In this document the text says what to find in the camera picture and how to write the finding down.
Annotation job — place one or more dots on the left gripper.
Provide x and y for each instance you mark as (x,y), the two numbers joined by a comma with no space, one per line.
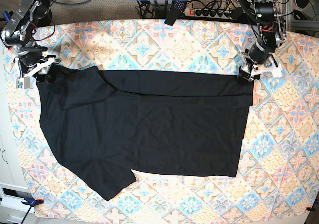
(258,54)

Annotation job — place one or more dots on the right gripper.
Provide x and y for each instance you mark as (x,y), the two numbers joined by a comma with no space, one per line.
(32,57)

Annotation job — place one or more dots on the black T-shirt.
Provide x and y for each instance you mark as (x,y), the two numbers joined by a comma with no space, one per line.
(103,125)

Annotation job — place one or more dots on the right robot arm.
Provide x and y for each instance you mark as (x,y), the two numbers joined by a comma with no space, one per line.
(18,33)

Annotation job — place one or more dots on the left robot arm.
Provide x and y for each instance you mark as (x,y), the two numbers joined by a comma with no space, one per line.
(271,35)

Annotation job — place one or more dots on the white power strip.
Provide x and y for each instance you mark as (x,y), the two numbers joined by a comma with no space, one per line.
(207,13)

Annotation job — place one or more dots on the patterned tablecloth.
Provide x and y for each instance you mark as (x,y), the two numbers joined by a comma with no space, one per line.
(278,174)

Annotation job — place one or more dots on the blue orange clamp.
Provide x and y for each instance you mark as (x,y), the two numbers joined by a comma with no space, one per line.
(32,202)

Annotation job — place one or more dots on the white cabinet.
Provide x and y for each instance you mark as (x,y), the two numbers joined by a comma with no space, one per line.
(13,188)

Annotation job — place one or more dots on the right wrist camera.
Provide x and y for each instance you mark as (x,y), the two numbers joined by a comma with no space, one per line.
(23,83)

